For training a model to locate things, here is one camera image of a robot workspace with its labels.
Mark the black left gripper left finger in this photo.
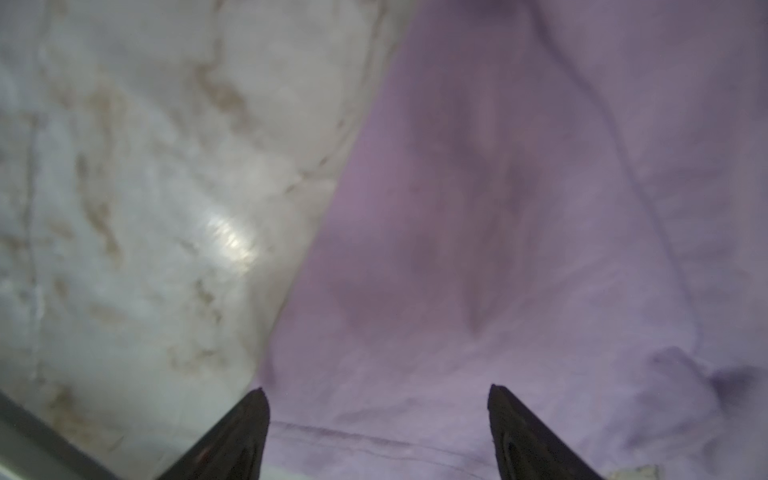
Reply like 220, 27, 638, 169
158, 389, 270, 480

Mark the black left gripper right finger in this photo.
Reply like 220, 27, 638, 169
487, 384, 601, 480

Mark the lilac t-shirt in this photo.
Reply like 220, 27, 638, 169
260, 1, 767, 479

